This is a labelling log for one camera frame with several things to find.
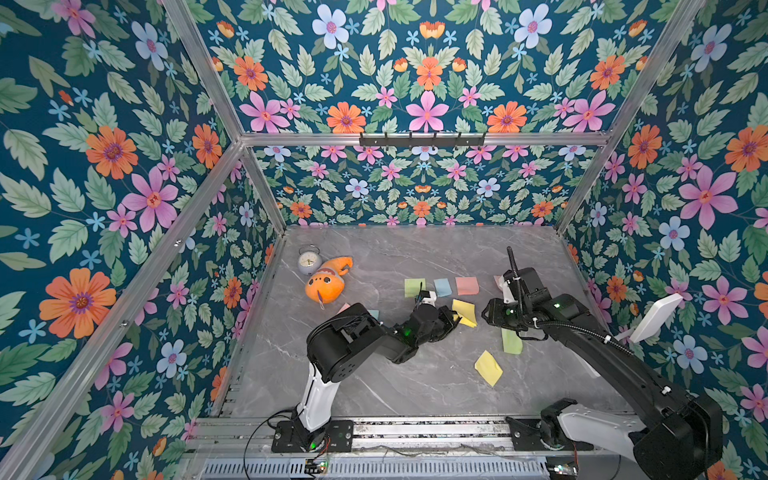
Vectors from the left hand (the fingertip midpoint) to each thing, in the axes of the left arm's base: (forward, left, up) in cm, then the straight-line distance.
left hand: (469, 312), depth 87 cm
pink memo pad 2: (+14, -3, -7) cm, 16 cm away
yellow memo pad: (+2, 0, -3) cm, 3 cm away
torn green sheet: (-7, -13, -9) cm, 17 cm away
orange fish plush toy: (+13, +43, 0) cm, 45 cm away
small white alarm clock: (+27, +51, -4) cm, 58 cm away
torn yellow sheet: (-14, -4, -8) cm, 16 cm away
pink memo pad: (+9, +39, -7) cm, 40 cm away
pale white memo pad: (+14, +5, -8) cm, 17 cm away
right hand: (-3, -5, +6) cm, 8 cm away
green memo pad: (+15, +16, -7) cm, 23 cm away
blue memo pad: (+6, +29, -8) cm, 31 cm away
